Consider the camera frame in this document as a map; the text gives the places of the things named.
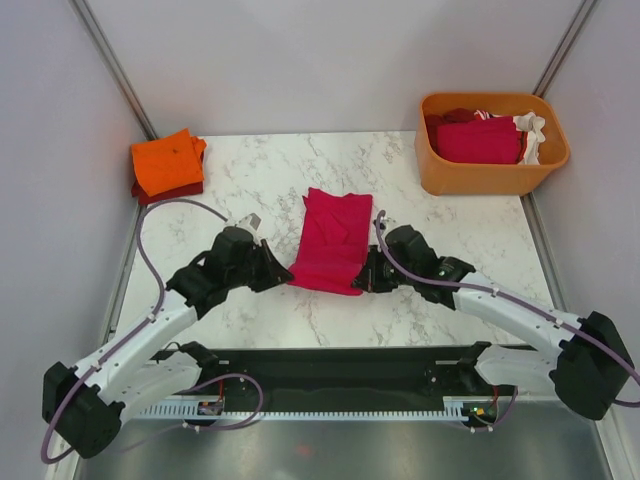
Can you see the white slotted cable duct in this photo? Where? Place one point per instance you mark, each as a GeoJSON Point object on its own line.
{"type": "Point", "coordinates": [190, 409]}

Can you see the orange plastic basket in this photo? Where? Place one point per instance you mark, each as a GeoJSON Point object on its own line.
{"type": "Point", "coordinates": [439, 176]}

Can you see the right aluminium corner post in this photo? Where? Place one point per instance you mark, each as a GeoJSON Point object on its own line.
{"type": "Point", "coordinates": [564, 47]}

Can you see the folded orange t-shirt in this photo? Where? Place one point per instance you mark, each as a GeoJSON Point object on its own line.
{"type": "Point", "coordinates": [180, 141]}

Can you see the white t-shirt red print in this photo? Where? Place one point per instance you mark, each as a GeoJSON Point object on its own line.
{"type": "Point", "coordinates": [529, 127]}

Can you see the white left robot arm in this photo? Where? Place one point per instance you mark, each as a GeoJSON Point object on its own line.
{"type": "Point", "coordinates": [88, 403]}

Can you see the left aluminium corner post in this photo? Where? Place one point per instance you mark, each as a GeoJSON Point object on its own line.
{"type": "Point", "coordinates": [98, 37]}

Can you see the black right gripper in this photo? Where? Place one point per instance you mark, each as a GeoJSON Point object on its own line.
{"type": "Point", "coordinates": [365, 280]}

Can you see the crimson pink t-shirt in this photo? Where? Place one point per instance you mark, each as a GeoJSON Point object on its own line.
{"type": "Point", "coordinates": [334, 242]}

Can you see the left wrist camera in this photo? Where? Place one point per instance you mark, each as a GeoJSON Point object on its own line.
{"type": "Point", "coordinates": [251, 224]}

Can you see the dark red garment in basket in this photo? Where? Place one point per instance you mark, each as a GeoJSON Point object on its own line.
{"type": "Point", "coordinates": [458, 115]}

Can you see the aluminium extrusion rail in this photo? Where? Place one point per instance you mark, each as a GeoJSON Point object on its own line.
{"type": "Point", "coordinates": [573, 345]}

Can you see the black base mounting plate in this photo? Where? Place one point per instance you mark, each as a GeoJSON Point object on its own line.
{"type": "Point", "coordinates": [339, 378]}

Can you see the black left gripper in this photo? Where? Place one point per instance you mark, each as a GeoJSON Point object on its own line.
{"type": "Point", "coordinates": [274, 274]}

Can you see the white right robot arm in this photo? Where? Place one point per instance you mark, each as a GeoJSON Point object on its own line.
{"type": "Point", "coordinates": [583, 361]}

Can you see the aluminium corner post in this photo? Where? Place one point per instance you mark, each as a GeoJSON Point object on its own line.
{"type": "Point", "coordinates": [564, 47]}
{"type": "Point", "coordinates": [98, 37]}

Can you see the crimson t-shirt in basket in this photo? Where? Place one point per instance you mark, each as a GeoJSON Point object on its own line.
{"type": "Point", "coordinates": [492, 141]}

